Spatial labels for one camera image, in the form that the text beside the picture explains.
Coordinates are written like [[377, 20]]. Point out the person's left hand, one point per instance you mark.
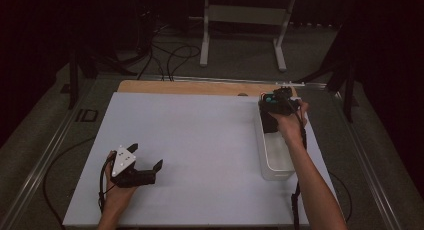
[[115, 198]]

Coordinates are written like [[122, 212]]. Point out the black stand with legs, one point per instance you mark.
[[74, 83], [348, 90]]

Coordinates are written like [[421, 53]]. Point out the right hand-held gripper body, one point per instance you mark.
[[283, 105]]

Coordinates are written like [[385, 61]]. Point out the long white plastic tray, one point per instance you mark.
[[276, 156]]

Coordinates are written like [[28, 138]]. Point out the person's right hand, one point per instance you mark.
[[290, 128]]

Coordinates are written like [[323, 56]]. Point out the metal floor rail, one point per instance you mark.
[[370, 170], [206, 79], [40, 163]]

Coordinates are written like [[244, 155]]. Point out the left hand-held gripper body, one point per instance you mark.
[[123, 161]]

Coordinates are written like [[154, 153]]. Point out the white metal stand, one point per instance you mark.
[[246, 15]]

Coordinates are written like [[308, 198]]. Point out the light wooden board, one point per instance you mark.
[[183, 87]]

